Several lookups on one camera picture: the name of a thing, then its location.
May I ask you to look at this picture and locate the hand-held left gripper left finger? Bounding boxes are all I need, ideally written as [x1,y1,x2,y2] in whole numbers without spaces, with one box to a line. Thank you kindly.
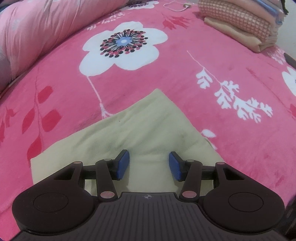
[53,149,130,202]

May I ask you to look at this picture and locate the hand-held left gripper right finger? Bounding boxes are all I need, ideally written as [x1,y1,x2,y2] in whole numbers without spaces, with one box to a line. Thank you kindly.
[169,151,245,202]

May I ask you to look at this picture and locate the beige pants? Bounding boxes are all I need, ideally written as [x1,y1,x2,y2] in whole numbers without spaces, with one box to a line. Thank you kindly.
[30,88,226,193]

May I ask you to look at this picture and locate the stack of folded clothes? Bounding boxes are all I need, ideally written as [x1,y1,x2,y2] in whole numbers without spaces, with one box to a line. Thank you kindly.
[198,0,288,53]

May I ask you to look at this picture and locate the pink floral blanket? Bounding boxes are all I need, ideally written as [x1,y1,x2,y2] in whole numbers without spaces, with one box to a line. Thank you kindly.
[0,0,296,241]

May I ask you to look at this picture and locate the pink grey floral quilt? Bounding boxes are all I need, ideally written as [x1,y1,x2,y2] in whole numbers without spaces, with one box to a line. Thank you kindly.
[0,0,130,93]

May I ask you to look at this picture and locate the white charging cable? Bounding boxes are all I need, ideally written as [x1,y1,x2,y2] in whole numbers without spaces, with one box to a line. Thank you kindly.
[164,1,192,11]

